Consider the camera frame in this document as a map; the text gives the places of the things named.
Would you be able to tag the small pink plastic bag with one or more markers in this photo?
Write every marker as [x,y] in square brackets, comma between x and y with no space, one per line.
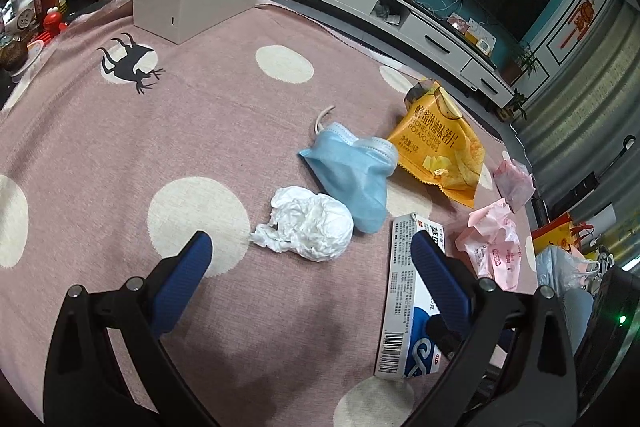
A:
[515,184]

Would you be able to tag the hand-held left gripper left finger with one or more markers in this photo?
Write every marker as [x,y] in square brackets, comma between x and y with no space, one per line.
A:
[185,277]

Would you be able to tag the large pink plastic bag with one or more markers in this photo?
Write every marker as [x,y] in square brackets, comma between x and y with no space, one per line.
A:
[492,247]

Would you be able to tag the small potted plant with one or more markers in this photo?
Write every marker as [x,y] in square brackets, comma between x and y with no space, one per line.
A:
[514,104]

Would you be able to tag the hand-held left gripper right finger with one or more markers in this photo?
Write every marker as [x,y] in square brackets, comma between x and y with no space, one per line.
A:
[442,277]

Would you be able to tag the tall potted plant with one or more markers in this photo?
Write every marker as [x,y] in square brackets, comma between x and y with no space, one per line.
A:
[520,64]

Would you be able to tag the white plastic bag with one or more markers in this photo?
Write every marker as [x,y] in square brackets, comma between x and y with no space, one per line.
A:
[562,267]

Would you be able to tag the white paper bag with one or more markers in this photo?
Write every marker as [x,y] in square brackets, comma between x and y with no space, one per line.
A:
[597,219]

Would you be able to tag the red paper wall decoration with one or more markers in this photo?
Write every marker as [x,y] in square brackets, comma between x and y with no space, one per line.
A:
[585,17]

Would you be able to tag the blue face mask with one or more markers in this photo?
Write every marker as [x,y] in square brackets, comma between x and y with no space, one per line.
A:
[350,172]

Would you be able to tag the yellow potato chip bag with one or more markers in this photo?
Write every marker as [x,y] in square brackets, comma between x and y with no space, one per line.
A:
[440,142]

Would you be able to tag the red toy figure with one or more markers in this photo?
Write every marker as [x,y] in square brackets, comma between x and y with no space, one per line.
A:
[54,21]

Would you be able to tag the yellow and red shopping bag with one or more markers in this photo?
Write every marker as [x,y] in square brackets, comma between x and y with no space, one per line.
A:
[552,234]

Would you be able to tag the white medicine box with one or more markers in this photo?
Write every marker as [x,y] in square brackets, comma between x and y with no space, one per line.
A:
[400,297]

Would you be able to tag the pink dotted blanket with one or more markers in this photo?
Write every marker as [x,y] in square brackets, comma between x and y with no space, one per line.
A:
[125,147]

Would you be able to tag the crumpled white tissue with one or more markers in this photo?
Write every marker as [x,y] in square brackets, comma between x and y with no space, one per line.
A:
[315,227]

